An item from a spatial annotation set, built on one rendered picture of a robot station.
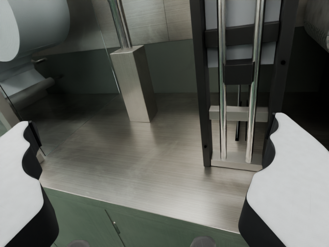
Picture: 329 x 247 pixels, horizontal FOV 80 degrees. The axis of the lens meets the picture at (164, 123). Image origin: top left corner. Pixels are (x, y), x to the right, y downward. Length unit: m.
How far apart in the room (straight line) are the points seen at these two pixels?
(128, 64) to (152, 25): 0.28
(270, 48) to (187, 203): 0.36
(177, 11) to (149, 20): 0.13
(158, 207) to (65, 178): 0.31
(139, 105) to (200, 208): 0.44
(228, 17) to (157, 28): 0.54
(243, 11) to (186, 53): 0.52
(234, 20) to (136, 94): 0.44
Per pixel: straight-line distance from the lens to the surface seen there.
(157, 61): 0.95
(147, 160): 0.60
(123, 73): 0.72
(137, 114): 0.78
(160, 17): 0.90
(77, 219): 0.83
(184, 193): 0.50
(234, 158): 0.54
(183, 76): 0.94
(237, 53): 0.43
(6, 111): 0.72
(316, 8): 0.68
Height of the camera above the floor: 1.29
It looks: 32 degrees down
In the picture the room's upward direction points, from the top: 11 degrees counter-clockwise
